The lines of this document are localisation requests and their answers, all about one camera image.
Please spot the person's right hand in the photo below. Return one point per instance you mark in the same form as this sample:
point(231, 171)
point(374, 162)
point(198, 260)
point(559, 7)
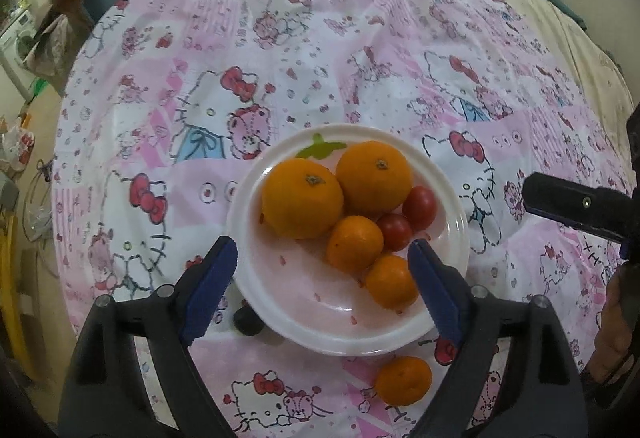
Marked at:
point(610, 333)

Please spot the small tangerine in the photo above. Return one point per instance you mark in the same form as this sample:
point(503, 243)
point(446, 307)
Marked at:
point(391, 281)
point(355, 243)
point(403, 380)

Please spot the white washing machine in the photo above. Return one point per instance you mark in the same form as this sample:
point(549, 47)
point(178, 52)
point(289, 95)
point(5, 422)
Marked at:
point(17, 38)

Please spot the medium orange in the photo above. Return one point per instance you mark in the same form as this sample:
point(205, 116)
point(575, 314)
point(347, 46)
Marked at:
point(302, 198)

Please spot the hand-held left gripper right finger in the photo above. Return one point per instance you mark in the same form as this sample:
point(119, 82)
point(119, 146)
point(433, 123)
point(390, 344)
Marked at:
point(440, 293)

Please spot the yellow wooden chair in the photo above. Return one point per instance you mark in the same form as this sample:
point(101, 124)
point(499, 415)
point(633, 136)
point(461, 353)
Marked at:
point(10, 278)

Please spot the white and red plastic bag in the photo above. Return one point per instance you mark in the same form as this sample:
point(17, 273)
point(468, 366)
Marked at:
point(17, 145)

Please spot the large orange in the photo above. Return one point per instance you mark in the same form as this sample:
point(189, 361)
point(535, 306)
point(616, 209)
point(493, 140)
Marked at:
point(374, 178)

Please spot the pink strawberry print plate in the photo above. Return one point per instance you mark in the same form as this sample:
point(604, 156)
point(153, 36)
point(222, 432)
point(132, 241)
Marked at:
point(310, 313)

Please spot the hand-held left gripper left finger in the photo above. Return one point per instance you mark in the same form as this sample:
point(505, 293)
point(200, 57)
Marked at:
point(210, 290)

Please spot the green dustpan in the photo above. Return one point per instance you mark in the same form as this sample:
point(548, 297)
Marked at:
point(36, 88)

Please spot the red cherry tomato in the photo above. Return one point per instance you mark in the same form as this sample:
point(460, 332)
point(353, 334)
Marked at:
point(419, 207)
point(395, 231)

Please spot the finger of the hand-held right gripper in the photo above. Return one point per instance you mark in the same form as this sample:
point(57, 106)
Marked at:
point(575, 205)

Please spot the pink cartoon printed blanket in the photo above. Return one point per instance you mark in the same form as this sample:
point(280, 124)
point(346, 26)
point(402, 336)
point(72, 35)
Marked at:
point(350, 58)

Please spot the dark purple grape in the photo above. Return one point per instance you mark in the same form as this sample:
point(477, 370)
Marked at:
point(247, 318)

